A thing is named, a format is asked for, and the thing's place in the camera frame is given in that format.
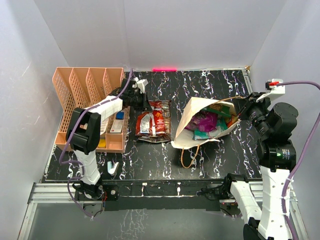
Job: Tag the aluminium frame rail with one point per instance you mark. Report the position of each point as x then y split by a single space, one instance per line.
57 193

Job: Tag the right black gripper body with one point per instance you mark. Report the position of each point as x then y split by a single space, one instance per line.
256 112

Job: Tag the brown paper bag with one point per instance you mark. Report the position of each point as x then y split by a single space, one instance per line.
183 138

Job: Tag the brown snack bag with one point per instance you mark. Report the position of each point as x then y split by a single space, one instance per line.
167 120

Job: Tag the red doritos snack bag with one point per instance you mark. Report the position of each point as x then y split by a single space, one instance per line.
151 124

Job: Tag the green real chips bag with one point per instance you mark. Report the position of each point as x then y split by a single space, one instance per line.
219 109

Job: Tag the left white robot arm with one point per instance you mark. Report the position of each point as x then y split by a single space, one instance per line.
84 130

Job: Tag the blue object in organizer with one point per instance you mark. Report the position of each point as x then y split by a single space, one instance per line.
120 115

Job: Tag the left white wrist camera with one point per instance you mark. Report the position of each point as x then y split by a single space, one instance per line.
140 84

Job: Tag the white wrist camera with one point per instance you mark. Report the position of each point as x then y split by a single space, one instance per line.
275 90
140 84

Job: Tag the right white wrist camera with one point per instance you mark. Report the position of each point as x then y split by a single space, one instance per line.
275 90

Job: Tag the red light strip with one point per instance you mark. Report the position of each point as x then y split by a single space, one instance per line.
164 69

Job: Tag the purple snack bag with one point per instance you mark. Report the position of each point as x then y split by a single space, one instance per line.
203 121

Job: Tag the white red card box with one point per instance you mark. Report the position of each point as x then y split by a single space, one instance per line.
117 126

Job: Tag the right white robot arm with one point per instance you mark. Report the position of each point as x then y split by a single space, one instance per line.
277 159

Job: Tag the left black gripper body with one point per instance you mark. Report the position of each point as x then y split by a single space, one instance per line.
138 101

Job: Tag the teal snack bag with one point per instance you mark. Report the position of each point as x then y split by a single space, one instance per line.
220 127

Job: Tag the white plastic hook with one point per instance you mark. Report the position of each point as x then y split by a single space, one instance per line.
112 167

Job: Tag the yellow round object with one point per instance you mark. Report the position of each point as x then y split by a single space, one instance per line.
102 144

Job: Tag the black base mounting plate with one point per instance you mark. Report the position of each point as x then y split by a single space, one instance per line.
209 195

